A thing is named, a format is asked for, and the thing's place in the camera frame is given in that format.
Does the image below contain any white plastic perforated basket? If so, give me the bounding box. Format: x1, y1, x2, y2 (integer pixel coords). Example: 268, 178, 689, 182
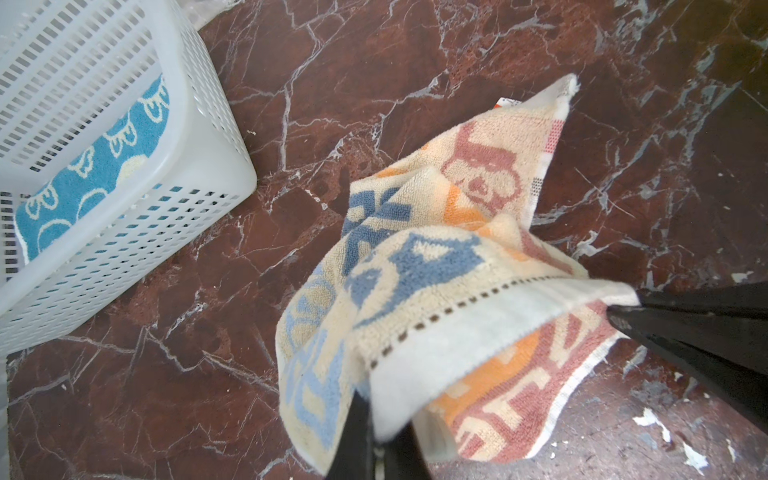
1, 1, 257, 355

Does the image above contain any blue bunny pattern towel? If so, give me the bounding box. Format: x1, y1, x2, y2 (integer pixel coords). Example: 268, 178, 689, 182
14, 76, 170, 263

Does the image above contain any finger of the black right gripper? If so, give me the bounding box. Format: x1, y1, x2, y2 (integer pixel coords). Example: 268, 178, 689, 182
608, 306, 767, 431
639, 282, 767, 314

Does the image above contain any beige towel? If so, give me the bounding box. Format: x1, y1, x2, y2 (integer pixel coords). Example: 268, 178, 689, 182
275, 74, 639, 474

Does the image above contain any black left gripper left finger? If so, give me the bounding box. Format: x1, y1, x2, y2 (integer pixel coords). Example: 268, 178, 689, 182
325, 392, 375, 480

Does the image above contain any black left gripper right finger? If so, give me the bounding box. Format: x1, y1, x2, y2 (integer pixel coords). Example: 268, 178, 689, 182
383, 423, 432, 480

